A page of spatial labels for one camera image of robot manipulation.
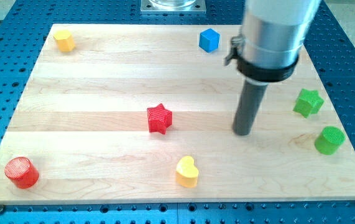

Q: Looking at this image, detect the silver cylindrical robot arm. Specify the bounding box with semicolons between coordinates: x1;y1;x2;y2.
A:
224;0;321;84

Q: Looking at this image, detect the red star block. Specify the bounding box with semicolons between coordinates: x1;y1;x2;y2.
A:
147;103;173;134

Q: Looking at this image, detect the yellow heart block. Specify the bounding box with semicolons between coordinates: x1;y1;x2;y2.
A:
175;156;199;188

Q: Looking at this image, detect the green star block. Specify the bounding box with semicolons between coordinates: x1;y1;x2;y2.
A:
293;88;325;118

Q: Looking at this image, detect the light wooden board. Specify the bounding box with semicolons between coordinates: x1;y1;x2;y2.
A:
0;24;355;205

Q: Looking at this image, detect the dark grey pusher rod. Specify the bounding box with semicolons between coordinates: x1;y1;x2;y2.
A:
233;78;268;136

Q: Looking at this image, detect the blue cube block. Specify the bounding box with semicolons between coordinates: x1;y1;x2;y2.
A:
198;29;220;53

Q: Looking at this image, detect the silver robot mounting plate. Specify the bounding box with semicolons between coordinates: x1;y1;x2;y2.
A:
140;0;206;13

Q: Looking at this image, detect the yellow hexagon block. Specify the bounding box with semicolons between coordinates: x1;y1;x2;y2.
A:
53;30;75;52

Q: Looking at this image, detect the green cylinder block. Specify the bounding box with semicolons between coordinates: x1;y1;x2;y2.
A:
314;126;346;155

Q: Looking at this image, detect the red cylinder block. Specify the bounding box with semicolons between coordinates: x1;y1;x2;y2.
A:
4;157;39;189

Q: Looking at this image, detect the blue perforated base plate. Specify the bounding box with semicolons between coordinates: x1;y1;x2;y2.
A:
0;1;355;223

